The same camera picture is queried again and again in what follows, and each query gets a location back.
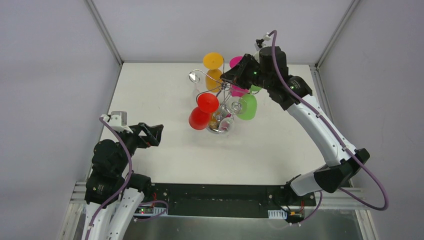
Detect green wine glass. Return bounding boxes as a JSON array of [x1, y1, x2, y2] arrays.
[[237, 85, 262, 121]]

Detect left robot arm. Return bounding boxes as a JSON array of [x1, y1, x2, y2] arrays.
[[81, 120, 164, 240]]

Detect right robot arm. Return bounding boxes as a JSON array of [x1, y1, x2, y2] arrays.
[[220, 46, 370, 205]]

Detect magenta wine glass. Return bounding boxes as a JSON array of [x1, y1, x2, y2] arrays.
[[229, 56, 250, 97]]

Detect orange wine glass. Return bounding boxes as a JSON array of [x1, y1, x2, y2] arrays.
[[202, 52, 224, 93]]

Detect chrome wine glass rack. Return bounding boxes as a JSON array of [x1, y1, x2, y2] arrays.
[[188, 63, 242, 135]]

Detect red wine glass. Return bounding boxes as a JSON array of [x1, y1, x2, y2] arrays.
[[188, 92, 220, 130]]

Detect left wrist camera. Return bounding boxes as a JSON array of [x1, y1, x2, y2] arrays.
[[99, 111, 133, 133]]

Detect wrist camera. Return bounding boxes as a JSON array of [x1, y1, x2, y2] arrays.
[[254, 32, 271, 51], [99, 111, 133, 133]]

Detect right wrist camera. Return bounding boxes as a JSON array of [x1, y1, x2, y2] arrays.
[[254, 32, 271, 51]]

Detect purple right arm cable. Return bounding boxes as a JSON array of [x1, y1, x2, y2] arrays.
[[267, 29, 389, 228]]

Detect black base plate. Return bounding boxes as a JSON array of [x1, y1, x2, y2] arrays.
[[147, 183, 317, 219]]

